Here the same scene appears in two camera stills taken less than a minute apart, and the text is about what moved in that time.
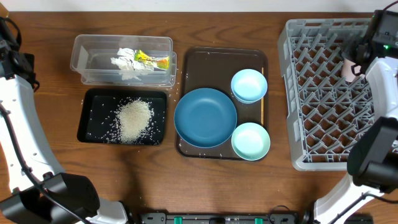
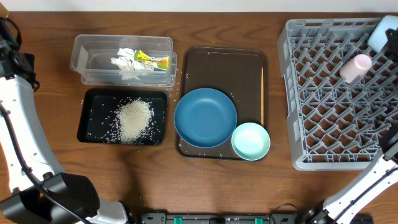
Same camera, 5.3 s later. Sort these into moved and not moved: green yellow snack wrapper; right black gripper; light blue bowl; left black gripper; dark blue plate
Moved: right black gripper; light blue bowl
Not moved: green yellow snack wrapper; left black gripper; dark blue plate
